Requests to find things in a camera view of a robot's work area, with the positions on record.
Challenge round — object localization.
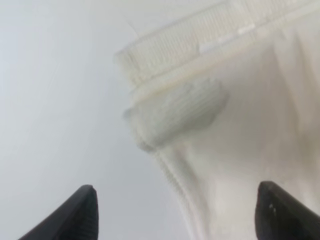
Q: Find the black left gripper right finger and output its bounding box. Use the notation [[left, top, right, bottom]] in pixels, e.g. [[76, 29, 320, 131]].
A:
[[254, 181, 320, 240]]

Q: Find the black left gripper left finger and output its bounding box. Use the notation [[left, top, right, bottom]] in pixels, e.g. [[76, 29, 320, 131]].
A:
[[21, 184, 99, 240]]

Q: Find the cream white towel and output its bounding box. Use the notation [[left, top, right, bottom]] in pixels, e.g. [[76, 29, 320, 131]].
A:
[[115, 0, 320, 240]]

